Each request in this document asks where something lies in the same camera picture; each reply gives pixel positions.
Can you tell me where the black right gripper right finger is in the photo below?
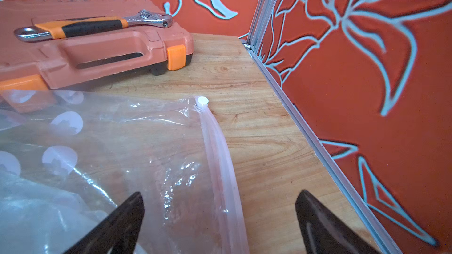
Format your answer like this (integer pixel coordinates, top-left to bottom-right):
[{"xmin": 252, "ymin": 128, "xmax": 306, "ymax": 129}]
[{"xmin": 295, "ymin": 189, "xmax": 378, "ymax": 254}]

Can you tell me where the clear pink zipper bag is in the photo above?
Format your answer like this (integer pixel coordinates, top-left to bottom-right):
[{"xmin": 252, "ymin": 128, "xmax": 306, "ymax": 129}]
[{"xmin": 1, "ymin": 89, "xmax": 249, "ymax": 254}]

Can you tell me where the orange black adjustable wrench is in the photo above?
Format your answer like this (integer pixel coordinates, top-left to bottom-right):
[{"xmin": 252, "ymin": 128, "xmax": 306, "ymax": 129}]
[{"xmin": 14, "ymin": 10, "xmax": 173, "ymax": 42}]

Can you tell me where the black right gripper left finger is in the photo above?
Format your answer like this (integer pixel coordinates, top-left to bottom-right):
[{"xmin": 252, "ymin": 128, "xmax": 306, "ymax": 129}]
[{"xmin": 66, "ymin": 192, "xmax": 145, "ymax": 254}]

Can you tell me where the orange plastic tool case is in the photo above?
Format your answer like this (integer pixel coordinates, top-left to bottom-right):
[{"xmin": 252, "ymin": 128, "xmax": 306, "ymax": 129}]
[{"xmin": 1, "ymin": 0, "xmax": 194, "ymax": 91}]

